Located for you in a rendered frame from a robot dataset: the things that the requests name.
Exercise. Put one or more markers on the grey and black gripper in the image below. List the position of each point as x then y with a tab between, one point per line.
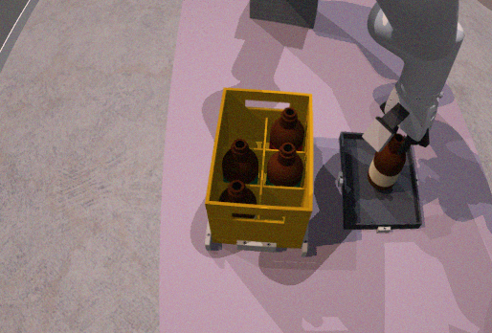
416	124

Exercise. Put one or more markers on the brown glass bottle with beige label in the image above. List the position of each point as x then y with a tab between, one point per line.
387	165

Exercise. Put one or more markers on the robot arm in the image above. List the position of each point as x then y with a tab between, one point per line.
428	30

